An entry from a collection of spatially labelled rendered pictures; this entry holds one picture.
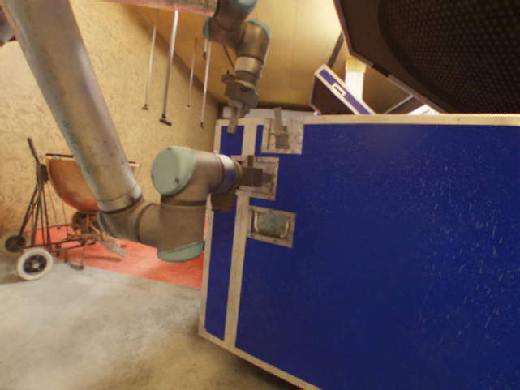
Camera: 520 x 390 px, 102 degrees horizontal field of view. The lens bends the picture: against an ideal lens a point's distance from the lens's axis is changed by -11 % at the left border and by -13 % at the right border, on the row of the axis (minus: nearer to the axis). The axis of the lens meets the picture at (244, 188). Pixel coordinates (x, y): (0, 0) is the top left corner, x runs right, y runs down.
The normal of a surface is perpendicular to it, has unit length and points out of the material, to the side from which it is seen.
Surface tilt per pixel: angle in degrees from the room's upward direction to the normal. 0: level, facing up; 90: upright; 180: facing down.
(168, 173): 85
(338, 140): 90
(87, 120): 107
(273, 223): 90
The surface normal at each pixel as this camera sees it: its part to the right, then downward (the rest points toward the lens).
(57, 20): 0.85, 0.22
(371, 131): -0.51, 0.00
